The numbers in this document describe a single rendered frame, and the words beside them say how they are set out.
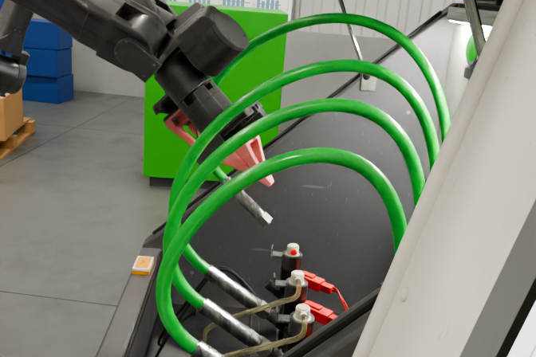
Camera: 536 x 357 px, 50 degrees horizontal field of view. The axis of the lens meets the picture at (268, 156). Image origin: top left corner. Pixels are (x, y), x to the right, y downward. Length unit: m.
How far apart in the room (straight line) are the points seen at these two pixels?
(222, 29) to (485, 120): 0.42
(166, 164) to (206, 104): 3.51
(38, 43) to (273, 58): 3.68
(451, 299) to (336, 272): 0.85
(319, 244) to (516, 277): 0.89
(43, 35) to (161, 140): 3.19
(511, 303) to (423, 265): 0.11
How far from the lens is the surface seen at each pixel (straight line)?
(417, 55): 0.78
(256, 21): 4.03
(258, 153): 0.77
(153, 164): 4.26
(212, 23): 0.71
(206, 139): 0.66
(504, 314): 0.28
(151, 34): 0.74
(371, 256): 1.18
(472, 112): 0.39
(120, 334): 0.91
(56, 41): 7.03
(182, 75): 0.74
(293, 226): 1.13
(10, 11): 1.33
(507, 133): 0.33
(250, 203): 0.89
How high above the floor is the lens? 1.44
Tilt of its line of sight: 16 degrees down
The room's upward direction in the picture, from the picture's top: 5 degrees clockwise
